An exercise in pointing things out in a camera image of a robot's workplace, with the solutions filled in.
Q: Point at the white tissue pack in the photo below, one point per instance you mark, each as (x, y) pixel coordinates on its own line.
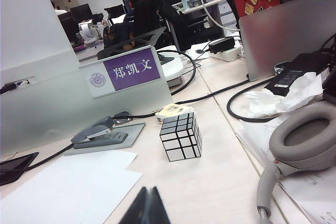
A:
(170, 110)

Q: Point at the grey metal stand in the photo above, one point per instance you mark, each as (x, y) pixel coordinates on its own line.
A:
(147, 37)

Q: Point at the frosted glass desk partition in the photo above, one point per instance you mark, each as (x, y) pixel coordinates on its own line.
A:
(52, 119)

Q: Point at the black flat monitor base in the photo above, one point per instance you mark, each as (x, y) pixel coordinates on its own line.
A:
(13, 166)

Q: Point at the crumpled white tissue paper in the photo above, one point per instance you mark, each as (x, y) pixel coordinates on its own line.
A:
(262, 103)

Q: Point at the black power adapter brick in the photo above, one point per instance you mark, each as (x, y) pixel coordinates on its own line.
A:
(294, 74)

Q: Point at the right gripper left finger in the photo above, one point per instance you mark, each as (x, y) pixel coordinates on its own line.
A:
(140, 208)

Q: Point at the black plug adapter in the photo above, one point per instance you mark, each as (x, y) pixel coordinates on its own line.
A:
(221, 45)

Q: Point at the purple and white name plate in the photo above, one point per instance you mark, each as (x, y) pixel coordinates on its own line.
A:
(131, 69)

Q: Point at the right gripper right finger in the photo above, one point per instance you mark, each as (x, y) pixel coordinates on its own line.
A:
(157, 208)

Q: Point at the silver mirror cube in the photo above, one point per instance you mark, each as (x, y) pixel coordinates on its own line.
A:
(178, 137)

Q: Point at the grey flat plate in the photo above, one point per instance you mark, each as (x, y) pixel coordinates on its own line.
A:
(134, 132)

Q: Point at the printed paper sheets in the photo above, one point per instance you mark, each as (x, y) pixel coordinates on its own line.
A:
(309, 190)

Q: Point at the silver metal panel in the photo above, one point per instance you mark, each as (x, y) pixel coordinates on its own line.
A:
(288, 30)

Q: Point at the white computer monitor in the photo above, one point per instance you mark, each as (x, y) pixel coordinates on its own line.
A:
(26, 24)

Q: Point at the white power strip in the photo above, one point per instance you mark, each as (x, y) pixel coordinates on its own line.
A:
(228, 54)

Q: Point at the white paper sheet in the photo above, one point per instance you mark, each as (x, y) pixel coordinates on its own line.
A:
(78, 195)
(105, 159)

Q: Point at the white round stand base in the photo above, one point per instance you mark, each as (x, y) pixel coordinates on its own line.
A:
(172, 68)

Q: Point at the grey over-ear headphones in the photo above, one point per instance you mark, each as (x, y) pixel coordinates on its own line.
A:
(278, 145)

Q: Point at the grey stapler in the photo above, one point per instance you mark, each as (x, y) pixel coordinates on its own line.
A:
(99, 132)

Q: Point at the black mesh office chair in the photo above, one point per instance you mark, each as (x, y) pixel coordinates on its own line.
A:
(147, 16)

